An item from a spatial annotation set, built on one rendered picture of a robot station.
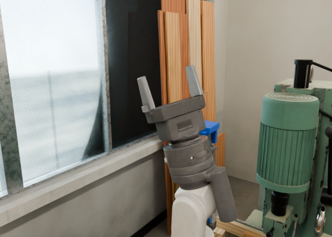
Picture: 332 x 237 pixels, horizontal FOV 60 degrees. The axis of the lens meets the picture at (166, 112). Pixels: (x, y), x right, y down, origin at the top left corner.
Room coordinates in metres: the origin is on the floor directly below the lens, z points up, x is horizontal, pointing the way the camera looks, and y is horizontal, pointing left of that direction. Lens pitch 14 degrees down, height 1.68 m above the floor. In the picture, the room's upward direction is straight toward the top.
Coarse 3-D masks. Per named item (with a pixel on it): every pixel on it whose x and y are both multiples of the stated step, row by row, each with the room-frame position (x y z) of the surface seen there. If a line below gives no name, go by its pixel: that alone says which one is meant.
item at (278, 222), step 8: (288, 208) 0.97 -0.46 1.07; (272, 216) 0.92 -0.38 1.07; (280, 216) 0.92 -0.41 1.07; (288, 216) 0.92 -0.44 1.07; (264, 224) 0.92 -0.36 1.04; (272, 224) 0.90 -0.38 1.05; (280, 224) 0.88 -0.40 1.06; (288, 224) 0.93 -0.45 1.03; (264, 232) 0.91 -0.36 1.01; (272, 232) 0.90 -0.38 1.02; (280, 232) 0.88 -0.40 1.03
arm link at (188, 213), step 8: (176, 200) 0.47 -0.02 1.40; (184, 200) 0.46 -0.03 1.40; (192, 200) 0.46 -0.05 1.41; (200, 200) 0.46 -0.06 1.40; (176, 208) 0.47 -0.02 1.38; (184, 208) 0.46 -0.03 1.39; (192, 208) 0.45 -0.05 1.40; (200, 208) 0.45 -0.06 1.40; (176, 216) 0.47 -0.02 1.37; (184, 216) 0.46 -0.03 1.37; (192, 216) 0.45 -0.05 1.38; (200, 216) 0.45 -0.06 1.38; (176, 224) 0.47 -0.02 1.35; (184, 224) 0.46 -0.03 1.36; (192, 224) 0.45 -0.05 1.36; (200, 224) 0.45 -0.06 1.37; (176, 232) 0.47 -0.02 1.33; (184, 232) 0.46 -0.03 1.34; (192, 232) 0.45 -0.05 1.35; (200, 232) 0.45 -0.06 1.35; (208, 232) 0.52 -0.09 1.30
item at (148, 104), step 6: (138, 78) 0.52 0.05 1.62; (144, 78) 0.51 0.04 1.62; (138, 84) 0.52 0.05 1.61; (144, 84) 0.50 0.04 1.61; (144, 90) 0.50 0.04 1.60; (144, 96) 0.51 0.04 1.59; (150, 96) 0.50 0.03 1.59; (144, 102) 0.51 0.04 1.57; (150, 102) 0.49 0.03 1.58; (144, 108) 0.50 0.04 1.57; (150, 108) 0.49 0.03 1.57
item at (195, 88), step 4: (188, 68) 0.57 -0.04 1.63; (192, 68) 0.56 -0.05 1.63; (188, 72) 0.57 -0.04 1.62; (192, 72) 0.56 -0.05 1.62; (196, 72) 0.56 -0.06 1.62; (188, 76) 0.57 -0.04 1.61; (192, 76) 0.56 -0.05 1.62; (196, 76) 0.56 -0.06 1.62; (188, 80) 0.57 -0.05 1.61; (192, 80) 0.56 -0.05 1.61; (196, 80) 0.55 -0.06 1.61; (192, 84) 0.57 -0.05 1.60; (196, 84) 0.55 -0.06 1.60; (200, 84) 0.55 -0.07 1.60; (192, 88) 0.57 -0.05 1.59; (196, 88) 0.56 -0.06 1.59; (200, 88) 0.55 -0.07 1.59; (192, 92) 0.57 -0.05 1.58; (196, 92) 0.56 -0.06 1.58; (200, 92) 0.55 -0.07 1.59
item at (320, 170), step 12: (276, 84) 1.14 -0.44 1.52; (312, 84) 1.11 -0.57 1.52; (324, 84) 1.11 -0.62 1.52; (324, 108) 1.03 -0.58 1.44; (324, 120) 1.03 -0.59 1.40; (324, 132) 1.03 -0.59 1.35; (324, 144) 1.02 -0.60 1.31; (324, 156) 1.02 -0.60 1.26; (324, 168) 1.02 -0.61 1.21; (312, 192) 1.03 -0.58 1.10; (264, 204) 1.14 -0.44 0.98; (312, 204) 1.03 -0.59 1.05; (264, 216) 1.14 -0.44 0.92; (312, 216) 1.03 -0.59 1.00; (300, 228) 1.05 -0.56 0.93; (312, 228) 1.02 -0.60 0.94
